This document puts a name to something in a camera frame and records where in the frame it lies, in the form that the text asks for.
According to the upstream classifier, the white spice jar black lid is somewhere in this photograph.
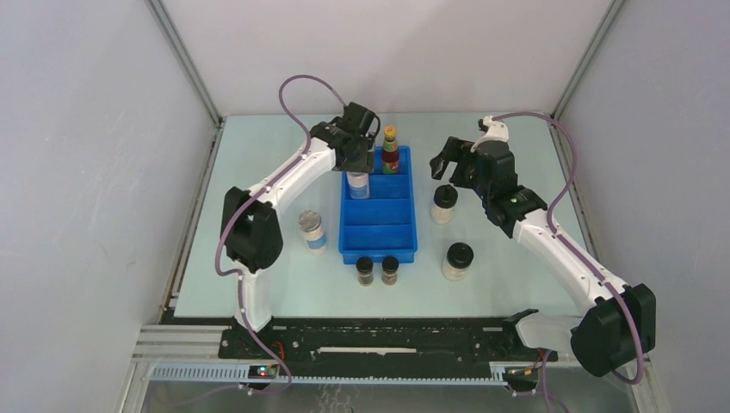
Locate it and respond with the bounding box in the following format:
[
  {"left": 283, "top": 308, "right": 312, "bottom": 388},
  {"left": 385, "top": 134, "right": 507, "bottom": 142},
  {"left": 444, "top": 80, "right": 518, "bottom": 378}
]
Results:
[
  {"left": 442, "top": 242, "right": 474, "bottom": 281},
  {"left": 430, "top": 184, "right": 458, "bottom": 225}
]

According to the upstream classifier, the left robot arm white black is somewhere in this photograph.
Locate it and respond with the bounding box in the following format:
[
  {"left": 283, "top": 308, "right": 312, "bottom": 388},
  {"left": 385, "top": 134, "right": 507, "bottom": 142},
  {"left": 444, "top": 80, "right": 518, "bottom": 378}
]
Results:
[{"left": 214, "top": 102, "right": 381, "bottom": 359}]

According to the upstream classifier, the aluminium frame front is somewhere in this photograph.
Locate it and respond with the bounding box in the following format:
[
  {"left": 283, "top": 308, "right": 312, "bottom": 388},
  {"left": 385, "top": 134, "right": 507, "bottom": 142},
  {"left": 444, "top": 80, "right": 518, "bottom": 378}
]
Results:
[{"left": 131, "top": 324, "right": 652, "bottom": 386}]

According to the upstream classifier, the white spice jar black lid near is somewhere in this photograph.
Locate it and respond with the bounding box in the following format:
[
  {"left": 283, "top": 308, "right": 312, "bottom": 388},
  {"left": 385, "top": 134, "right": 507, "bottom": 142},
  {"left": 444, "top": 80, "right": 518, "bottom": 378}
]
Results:
[{"left": 442, "top": 242, "right": 474, "bottom": 281}]

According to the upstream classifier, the small pepper jar right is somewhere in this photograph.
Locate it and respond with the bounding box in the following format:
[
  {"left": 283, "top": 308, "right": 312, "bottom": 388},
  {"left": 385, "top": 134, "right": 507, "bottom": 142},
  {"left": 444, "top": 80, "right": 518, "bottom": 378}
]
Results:
[{"left": 381, "top": 256, "right": 399, "bottom": 286}]

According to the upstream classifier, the small pepper jar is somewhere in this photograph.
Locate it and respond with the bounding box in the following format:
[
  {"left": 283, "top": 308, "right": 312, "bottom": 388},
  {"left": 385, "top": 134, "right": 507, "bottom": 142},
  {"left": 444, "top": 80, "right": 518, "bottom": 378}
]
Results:
[
  {"left": 356, "top": 256, "right": 374, "bottom": 287},
  {"left": 381, "top": 256, "right": 399, "bottom": 286}
]

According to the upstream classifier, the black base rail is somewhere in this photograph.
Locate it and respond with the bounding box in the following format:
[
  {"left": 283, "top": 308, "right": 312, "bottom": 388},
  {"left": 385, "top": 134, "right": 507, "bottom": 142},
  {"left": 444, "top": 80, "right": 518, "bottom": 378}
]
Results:
[{"left": 218, "top": 317, "right": 540, "bottom": 379}]

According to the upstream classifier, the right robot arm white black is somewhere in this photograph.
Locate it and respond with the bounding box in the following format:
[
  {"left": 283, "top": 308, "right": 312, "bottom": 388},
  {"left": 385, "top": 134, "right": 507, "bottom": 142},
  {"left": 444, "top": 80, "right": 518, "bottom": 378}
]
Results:
[{"left": 430, "top": 137, "right": 657, "bottom": 377}]

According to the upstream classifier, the blue compartment tray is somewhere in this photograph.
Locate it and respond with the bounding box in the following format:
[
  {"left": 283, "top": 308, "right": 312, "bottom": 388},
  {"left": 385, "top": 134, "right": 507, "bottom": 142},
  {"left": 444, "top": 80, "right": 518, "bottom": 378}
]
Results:
[{"left": 338, "top": 145, "right": 418, "bottom": 265}]

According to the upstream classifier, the red sauce bottle yellow cap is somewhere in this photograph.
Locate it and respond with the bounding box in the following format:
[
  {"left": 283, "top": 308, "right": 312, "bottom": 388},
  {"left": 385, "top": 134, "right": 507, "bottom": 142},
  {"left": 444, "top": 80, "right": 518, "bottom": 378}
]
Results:
[{"left": 381, "top": 126, "right": 399, "bottom": 175}]

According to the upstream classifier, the clear jar silver lid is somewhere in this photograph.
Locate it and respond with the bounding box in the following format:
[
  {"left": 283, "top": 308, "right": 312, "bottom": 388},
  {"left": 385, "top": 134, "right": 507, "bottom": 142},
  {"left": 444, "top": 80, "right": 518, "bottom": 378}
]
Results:
[
  {"left": 297, "top": 210, "right": 328, "bottom": 256},
  {"left": 346, "top": 172, "right": 370, "bottom": 200}
]

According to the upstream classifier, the white spice jar black lid far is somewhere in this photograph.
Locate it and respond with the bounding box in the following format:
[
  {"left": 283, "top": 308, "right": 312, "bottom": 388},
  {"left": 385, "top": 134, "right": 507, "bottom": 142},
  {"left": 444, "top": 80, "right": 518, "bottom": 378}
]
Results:
[{"left": 430, "top": 184, "right": 458, "bottom": 225}]

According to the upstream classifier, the small pepper jar left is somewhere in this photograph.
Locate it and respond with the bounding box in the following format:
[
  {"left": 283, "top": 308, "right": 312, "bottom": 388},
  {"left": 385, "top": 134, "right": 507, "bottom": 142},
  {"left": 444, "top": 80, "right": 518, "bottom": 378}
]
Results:
[{"left": 356, "top": 256, "right": 374, "bottom": 287}]

